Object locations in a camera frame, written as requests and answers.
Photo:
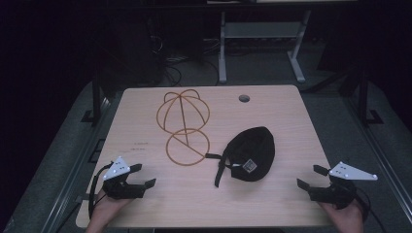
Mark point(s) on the grey metal stand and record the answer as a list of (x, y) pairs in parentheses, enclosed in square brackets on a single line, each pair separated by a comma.
[(259, 29)]

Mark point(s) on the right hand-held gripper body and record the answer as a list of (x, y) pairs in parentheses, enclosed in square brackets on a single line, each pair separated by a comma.
[(348, 173)]

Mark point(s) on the person's left hand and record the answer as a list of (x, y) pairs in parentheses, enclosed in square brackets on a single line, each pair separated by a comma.
[(107, 208)]

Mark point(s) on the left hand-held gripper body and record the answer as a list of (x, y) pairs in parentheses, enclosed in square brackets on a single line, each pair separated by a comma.
[(117, 170)]

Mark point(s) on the black cap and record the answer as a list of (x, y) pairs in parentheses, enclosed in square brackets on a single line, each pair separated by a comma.
[(251, 152)]

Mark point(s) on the person's right hand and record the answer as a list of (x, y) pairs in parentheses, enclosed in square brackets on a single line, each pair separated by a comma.
[(348, 216)]

